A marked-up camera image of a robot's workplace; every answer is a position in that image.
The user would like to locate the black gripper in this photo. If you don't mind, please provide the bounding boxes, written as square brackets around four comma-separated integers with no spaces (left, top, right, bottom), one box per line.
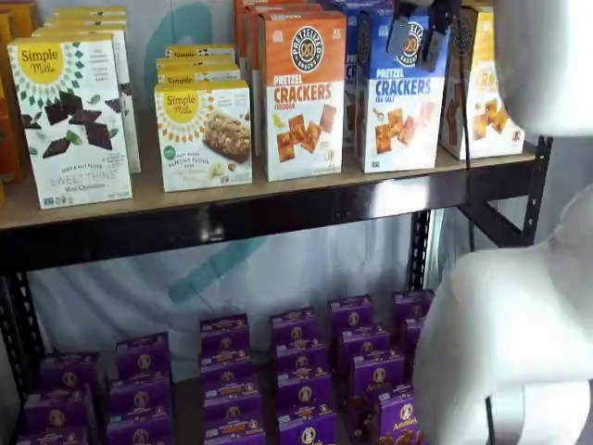
[386,0,464,73]

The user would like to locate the blue pretzel crackers box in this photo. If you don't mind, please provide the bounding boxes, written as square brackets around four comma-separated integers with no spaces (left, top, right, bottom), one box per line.
[345,8,372,149]
[359,6,448,174]
[319,0,372,11]

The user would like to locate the yellow pretzel crackers box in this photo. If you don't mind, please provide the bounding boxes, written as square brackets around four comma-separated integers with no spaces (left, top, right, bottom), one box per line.
[439,6,527,161]

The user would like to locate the orange pretzel crackers box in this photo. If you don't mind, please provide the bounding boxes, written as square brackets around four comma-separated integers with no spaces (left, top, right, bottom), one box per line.
[257,9,347,182]
[245,2,325,140]
[233,0,321,84]

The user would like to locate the purple Annie's snack box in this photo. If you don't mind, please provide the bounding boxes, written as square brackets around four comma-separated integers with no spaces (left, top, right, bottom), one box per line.
[202,373,259,409]
[203,402,260,435]
[345,391,427,445]
[275,340,325,372]
[199,347,254,381]
[402,317,428,354]
[199,313,250,353]
[203,424,263,445]
[271,305,319,344]
[115,332,170,379]
[39,352,101,395]
[327,295,375,335]
[349,351,404,395]
[277,410,337,445]
[276,368,333,413]
[105,414,175,445]
[108,377,172,421]
[393,289,436,321]
[337,326,390,358]
[16,426,89,445]
[22,384,94,435]

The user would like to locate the wooden shelf board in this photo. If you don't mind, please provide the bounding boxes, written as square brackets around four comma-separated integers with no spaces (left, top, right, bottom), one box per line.
[0,152,541,231]

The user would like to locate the white Sweet Thins cookie box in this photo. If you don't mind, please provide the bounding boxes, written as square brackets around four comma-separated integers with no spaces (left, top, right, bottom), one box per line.
[30,25,143,175]
[45,12,127,22]
[39,18,127,29]
[6,32,134,210]

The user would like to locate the orange-yellow snack box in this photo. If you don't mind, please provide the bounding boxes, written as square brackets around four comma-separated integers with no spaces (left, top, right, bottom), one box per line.
[7,0,39,41]
[0,8,24,210]

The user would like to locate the white backdrop sheet teal logo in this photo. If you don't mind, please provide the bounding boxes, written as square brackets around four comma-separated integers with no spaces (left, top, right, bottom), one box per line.
[18,0,524,386]

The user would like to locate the purple Annie's snack boxes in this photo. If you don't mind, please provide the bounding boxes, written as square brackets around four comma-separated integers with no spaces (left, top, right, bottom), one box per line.
[92,351,279,445]

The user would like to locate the thin black cable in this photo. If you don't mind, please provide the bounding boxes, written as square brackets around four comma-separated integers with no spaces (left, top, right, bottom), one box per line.
[462,83,473,169]

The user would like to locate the black metal shelving frame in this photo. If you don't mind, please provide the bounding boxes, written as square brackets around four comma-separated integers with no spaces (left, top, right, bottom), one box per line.
[0,133,555,445]

